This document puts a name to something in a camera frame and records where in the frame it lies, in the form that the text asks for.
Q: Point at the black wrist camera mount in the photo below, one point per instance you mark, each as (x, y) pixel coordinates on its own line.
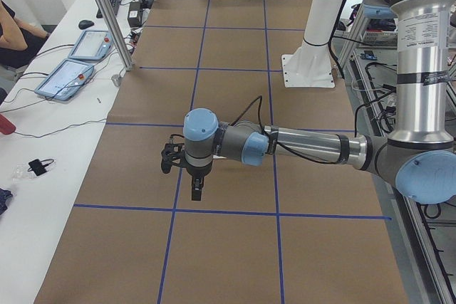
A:
(173, 155)

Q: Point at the clear plastic bag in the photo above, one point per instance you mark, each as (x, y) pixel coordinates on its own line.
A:
(23, 172)

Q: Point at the aluminium frame post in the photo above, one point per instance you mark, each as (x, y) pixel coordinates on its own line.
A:
(117, 37)

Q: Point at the black computer mouse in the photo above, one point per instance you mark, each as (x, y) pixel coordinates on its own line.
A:
(84, 24)

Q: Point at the aluminium frame rail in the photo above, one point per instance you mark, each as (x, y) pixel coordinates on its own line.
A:
(423, 236)

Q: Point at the dark blue cloth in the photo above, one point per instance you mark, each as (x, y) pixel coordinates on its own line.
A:
(5, 195)

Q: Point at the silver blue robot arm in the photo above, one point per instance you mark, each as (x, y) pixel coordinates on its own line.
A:
(416, 157)

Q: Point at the small black device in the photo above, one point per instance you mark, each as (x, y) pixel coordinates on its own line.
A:
(37, 167)

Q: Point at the black power adapter box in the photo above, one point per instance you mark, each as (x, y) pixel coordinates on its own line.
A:
(135, 14)

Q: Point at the red object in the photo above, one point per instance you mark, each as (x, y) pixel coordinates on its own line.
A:
(6, 126)

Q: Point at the white perforated tray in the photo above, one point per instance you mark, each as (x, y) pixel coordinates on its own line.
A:
(380, 38)

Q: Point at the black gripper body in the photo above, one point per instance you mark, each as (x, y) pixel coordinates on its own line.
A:
(197, 171)

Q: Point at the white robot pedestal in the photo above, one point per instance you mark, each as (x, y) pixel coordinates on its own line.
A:
(310, 65)

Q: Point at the lower teach pendant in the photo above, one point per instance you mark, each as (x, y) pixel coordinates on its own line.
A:
(65, 80)

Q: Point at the teach pendant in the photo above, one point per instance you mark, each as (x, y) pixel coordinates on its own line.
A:
(65, 80)
(92, 45)

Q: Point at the seated person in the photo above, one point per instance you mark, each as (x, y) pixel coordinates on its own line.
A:
(20, 41)

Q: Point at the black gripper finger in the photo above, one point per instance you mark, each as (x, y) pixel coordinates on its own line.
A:
(194, 189)
(200, 186)

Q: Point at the upper teach pendant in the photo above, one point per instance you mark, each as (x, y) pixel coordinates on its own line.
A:
(92, 45)

